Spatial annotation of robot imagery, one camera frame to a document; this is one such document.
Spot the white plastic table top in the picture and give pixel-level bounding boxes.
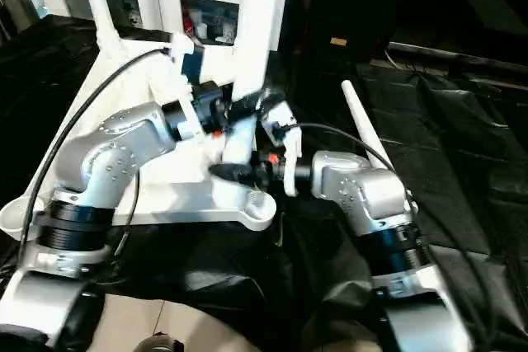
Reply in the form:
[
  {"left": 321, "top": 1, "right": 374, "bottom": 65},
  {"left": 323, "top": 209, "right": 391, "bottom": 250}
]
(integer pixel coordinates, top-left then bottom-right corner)
[{"left": 0, "top": 36, "right": 276, "bottom": 242}]

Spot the white plastic table leg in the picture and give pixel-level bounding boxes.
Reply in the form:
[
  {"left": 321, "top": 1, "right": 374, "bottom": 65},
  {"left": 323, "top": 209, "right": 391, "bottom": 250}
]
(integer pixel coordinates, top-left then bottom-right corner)
[
  {"left": 341, "top": 78, "right": 394, "bottom": 172},
  {"left": 232, "top": 0, "right": 292, "bottom": 104},
  {"left": 77, "top": 0, "right": 121, "bottom": 57}
]

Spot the black plastic mat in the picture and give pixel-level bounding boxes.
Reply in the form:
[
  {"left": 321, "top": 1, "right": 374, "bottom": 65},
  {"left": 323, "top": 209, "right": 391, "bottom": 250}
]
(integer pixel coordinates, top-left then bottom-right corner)
[{"left": 0, "top": 13, "right": 528, "bottom": 352}]

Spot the long black bar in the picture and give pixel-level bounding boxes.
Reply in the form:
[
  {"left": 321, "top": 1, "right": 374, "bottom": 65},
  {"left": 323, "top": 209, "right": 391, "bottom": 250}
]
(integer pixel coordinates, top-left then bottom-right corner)
[{"left": 387, "top": 41, "right": 528, "bottom": 68}]

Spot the red packet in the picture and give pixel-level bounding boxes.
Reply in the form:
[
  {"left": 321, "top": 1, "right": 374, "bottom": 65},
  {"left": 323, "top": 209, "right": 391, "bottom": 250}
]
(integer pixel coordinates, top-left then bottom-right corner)
[{"left": 183, "top": 7, "right": 196, "bottom": 38}]

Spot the dark grey robot foot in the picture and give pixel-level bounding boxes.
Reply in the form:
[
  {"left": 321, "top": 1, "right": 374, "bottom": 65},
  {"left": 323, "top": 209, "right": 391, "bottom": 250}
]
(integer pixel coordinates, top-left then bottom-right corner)
[{"left": 138, "top": 333, "right": 185, "bottom": 352}]

